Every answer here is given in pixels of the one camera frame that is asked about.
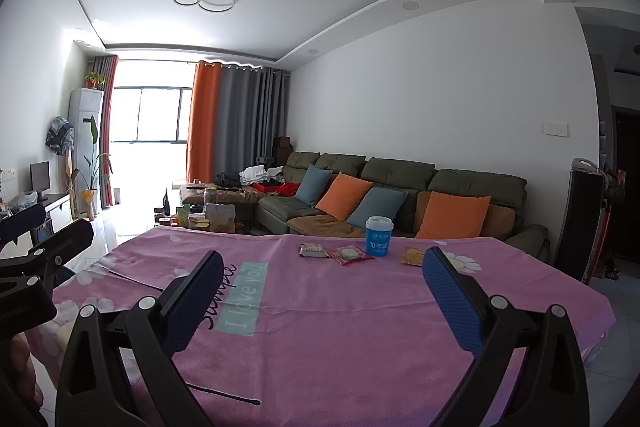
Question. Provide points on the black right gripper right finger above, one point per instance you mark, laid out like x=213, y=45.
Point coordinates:
x=551, y=388

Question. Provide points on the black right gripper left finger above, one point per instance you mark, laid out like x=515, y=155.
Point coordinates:
x=94, y=388

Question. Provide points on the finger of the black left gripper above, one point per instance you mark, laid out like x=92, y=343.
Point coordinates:
x=12, y=228
x=47, y=260

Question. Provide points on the left hand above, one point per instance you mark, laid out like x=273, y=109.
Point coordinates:
x=25, y=375

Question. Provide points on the white black TV cabinet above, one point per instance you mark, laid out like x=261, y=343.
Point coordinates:
x=59, y=215

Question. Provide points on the small black monitor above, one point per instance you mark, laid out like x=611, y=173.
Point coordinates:
x=40, y=179

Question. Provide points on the tall green potted plant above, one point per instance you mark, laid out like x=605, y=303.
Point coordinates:
x=88, y=164

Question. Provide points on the gold snack packet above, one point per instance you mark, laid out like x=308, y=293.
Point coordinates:
x=413, y=256

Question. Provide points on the orange cushion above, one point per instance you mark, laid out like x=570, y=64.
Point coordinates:
x=453, y=217
x=343, y=197

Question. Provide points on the orange curtain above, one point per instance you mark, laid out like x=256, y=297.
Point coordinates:
x=200, y=143

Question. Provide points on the dark coffee table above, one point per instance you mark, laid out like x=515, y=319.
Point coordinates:
x=209, y=208

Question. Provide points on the dark folded table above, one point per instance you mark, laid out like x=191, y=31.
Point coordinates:
x=590, y=198

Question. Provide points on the pink floral tablecloth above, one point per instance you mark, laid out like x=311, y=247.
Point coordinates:
x=293, y=341

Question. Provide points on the blue white paper cup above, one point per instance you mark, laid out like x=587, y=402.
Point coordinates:
x=379, y=230

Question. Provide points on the red mooncake packet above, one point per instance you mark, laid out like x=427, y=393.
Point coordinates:
x=347, y=255

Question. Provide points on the blue-grey cushion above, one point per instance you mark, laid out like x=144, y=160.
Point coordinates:
x=379, y=201
x=313, y=184

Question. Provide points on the grey curtain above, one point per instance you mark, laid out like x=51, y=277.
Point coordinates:
x=251, y=113

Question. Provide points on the beige biscuit packet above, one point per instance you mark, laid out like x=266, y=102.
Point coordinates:
x=312, y=250

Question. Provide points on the green sectional sofa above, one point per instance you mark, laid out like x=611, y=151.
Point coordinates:
x=279, y=212

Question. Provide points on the white wall switch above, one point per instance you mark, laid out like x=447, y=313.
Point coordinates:
x=558, y=129

